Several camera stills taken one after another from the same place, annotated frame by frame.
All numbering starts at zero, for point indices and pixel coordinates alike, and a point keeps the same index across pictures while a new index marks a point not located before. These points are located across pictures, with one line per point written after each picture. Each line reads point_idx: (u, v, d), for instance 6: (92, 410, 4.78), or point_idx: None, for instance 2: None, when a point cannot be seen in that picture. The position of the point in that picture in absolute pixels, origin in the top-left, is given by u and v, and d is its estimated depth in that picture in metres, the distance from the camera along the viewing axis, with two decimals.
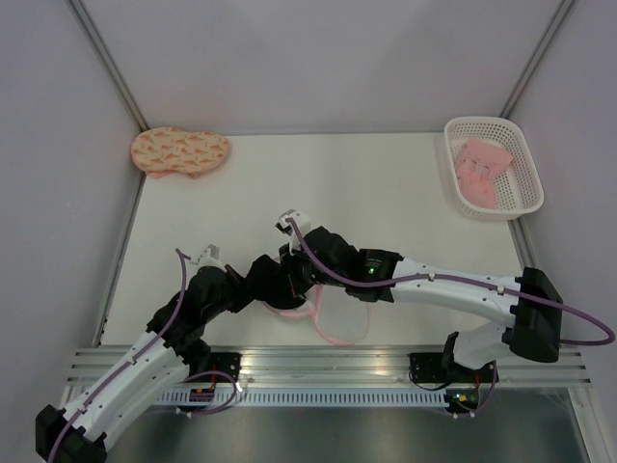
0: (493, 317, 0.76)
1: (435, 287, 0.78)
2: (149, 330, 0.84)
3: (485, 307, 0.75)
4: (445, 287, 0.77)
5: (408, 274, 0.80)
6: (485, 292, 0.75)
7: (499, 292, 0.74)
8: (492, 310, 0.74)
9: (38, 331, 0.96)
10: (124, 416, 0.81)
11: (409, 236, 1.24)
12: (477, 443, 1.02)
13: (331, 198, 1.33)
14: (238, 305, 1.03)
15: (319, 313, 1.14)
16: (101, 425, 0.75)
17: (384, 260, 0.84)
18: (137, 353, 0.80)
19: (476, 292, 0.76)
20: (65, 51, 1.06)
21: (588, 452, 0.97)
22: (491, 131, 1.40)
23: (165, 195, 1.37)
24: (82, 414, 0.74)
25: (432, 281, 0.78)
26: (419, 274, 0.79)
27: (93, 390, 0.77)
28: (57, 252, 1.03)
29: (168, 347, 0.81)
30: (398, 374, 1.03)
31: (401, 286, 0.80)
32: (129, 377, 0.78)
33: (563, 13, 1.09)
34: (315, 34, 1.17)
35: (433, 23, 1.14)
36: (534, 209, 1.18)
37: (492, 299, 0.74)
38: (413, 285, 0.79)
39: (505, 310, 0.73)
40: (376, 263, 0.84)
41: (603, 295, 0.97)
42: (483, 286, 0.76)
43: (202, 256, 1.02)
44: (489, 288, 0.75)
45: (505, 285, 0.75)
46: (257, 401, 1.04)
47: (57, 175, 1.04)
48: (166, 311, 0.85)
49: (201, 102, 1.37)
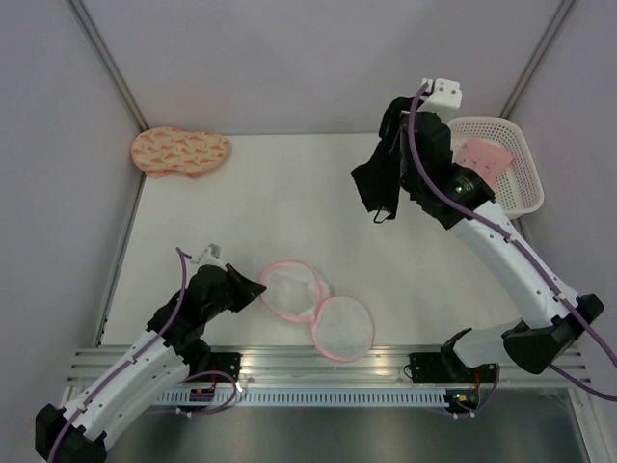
0: (528, 312, 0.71)
1: (506, 252, 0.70)
2: (150, 328, 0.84)
3: (530, 298, 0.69)
4: (514, 257, 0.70)
5: (490, 220, 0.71)
6: (544, 288, 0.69)
7: (555, 297, 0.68)
8: (535, 304, 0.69)
9: (38, 331, 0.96)
10: (124, 415, 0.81)
11: (410, 235, 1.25)
12: (478, 443, 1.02)
13: (332, 198, 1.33)
14: (240, 303, 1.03)
15: (318, 324, 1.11)
16: (101, 424, 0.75)
17: (474, 187, 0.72)
18: (137, 352, 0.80)
19: (535, 282, 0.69)
20: (64, 51, 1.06)
21: (588, 451, 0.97)
22: (491, 131, 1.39)
23: (165, 195, 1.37)
24: (82, 413, 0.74)
25: (505, 243, 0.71)
26: (500, 230, 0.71)
27: (94, 389, 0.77)
28: (57, 252, 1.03)
29: (168, 345, 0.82)
30: (397, 374, 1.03)
31: (476, 227, 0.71)
32: (129, 375, 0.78)
33: (562, 13, 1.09)
34: (315, 34, 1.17)
35: (433, 23, 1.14)
36: (534, 209, 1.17)
37: (544, 296, 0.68)
38: (485, 233, 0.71)
39: (549, 314, 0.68)
40: (465, 187, 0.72)
41: (603, 294, 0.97)
42: (545, 282, 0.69)
43: (203, 256, 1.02)
44: (549, 287, 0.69)
45: (564, 292, 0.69)
46: (257, 401, 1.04)
47: (57, 174, 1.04)
48: (166, 310, 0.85)
49: (201, 102, 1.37)
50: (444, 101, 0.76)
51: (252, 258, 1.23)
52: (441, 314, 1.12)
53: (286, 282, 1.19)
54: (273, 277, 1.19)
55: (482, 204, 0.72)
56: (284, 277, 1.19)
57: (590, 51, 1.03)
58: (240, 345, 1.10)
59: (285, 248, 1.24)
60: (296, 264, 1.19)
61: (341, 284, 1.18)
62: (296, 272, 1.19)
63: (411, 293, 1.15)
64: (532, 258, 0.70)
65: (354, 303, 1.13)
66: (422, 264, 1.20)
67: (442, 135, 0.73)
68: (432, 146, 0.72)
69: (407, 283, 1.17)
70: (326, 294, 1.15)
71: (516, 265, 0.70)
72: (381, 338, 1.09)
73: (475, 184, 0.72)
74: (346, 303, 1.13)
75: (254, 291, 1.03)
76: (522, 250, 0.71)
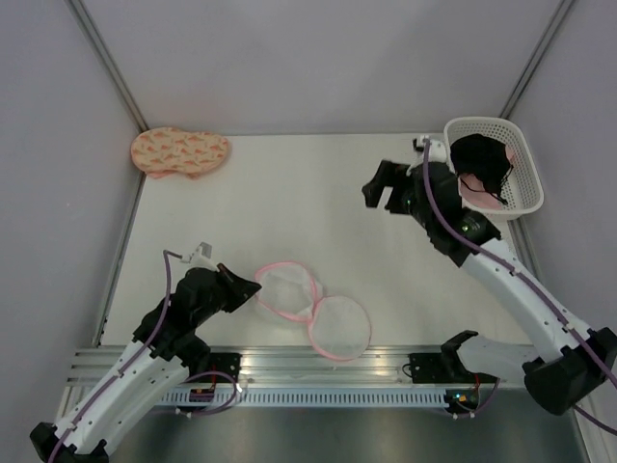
0: (542, 344, 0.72)
1: (513, 285, 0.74)
2: (137, 339, 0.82)
3: (539, 330, 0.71)
4: (521, 291, 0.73)
5: (495, 254, 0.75)
6: (551, 320, 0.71)
7: (565, 328, 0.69)
8: (545, 337, 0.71)
9: (37, 331, 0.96)
10: (122, 423, 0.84)
11: (408, 235, 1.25)
12: (478, 443, 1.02)
13: (330, 198, 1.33)
14: (233, 304, 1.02)
15: (315, 323, 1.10)
16: (94, 440, 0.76)
17: (481, 227, 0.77)
18: (124, 366, 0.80)
19: (544, 313, 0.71)
20: (64, 51, 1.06)
21: (588, 451, 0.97)
22: (491, 131, 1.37)
23: (164, 196, 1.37)
24: (72, 431, 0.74)
25: (512, 275, 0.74)
26: (506, 263, 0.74)
27: (83, 405, 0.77)
28: (57, 252, 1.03)
29: (154, 357, 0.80)
30: (397, 375, 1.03)
31: (482, 260, 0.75)
32: (119, 391, 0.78)
33: (565, 10, 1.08)
34: (314, 34, 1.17)
35: (433, 23, 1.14)
36: (534, 209, 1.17)
37: (551, 326, 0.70)
38: (492, 267, 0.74)
39: (558, 346, 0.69)
40: (472, 228, 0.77)
41: (604, 295, 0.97)
42: (554, 313, 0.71)
43: (194, 256, 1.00)
44: (557, 318, 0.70)
45: (575, 327, 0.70)
46: (258, 401, 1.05)
47: (56, 174, 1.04)
48: (154, 314, 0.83)
49: (201, 103, 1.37)
50: (434, 154, 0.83)
51: (251, 258, 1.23)
52: (441, 314, 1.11)
53: (281, 283, 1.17)
54: (269, 277, 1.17)
55: (488, 240, 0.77)
56: (281, 278, 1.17)
57: (590, 51, 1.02)
58: (240, 344, 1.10)
59: (285, 248, 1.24)
60: (291, 265, 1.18)
61: (341, 284, 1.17)
62: (290, 273, 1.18)
63: (410, 292, 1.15)
64: (532, 285, 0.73)
65: (350, 302, 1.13)
66: (419, 263, 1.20)
67: (450, 180, 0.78)
68: (441, 189, 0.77)
69: (405, 281, 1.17)
70: (320, 294, 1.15)
71: (525, 300, 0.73)
72: (381, 337, 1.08)
73: (482, 224, 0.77)
74: (341, 302, 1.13)
75: (247, 291, 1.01)
76: (523, 279, 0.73)
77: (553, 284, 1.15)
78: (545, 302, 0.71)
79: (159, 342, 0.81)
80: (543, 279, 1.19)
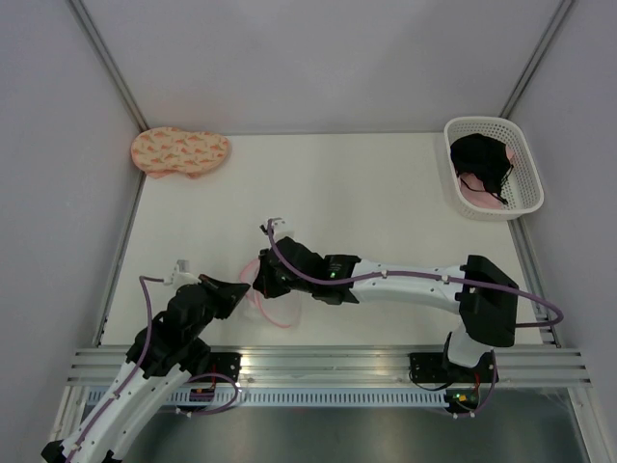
0: (445, 306, 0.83)
1: (387, 283, 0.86)
2: (130, 359, 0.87)
3: (433, 296, 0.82)
4: (394, 283, 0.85)
5: (364, 272, 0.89)
6: (435, 283, 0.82)
7: (444, 280, 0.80)
8: (441, 299, 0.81)
9: (36, 331, 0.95)
10: (128, 432, 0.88)
11: (412, 230, 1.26)
12: (477, 443, 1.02)
13: (331, 195, 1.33)
14: (226, 312, 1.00)
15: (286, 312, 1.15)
16: (100, 456, 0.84)
17: (344, 265, 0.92)
18: (120, 388, 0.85)
19: (424, 284, 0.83)
20: (63, 48, 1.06)
21: (588, 451, 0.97)
22: (491, 131, 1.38)
23: (163, 195, 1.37)
24: (78, 450, 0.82)
25: (385, 278, 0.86)
26: (374, 273, 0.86)
27: (86, 426, 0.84)
28: (56, 251, 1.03)
29: (147, 378, 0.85)
30: (397, 375, 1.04)
31: (359, 287, 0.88)
32: (115, 411, 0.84)
33: (565, 10, 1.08)
34: (314, 33, 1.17)
35: (433, 23, 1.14)
36: (533, 209, 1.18)
37: (438, 288, 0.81)
38: (368, 285, 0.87)
39: (451, 296, 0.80)
40: (336, 269, 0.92)
41: (604, 296, 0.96)
42: (431, 277, 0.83)
43: (174, 273, 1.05)
44: (437, 279, 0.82)
45: (450, 274, 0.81)
46: (258, 401, 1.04)
47: (56, 174, 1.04)
48: (144, 332, 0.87)
49: (201, 103, 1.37)
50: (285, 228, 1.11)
51: (251, 258, 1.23)
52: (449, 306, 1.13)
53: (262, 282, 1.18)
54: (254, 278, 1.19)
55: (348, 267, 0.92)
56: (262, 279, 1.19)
57: (591, 50, 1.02)
58: (239, 344, 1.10)
59: None
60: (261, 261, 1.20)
61: None
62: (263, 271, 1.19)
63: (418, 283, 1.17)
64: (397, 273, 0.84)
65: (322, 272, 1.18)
66: (427, 255, 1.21)
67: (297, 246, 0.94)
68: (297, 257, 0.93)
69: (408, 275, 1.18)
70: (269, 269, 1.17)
71: (405, 285, 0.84)
72: (380, 338, 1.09)
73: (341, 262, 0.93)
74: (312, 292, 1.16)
75: (234, 293, 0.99)
76: (393, 274, 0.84)
77: (553, 284, 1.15)
78: (414, 276, 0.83)
79: (151, 362, 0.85)
80: (544, 279, 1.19)
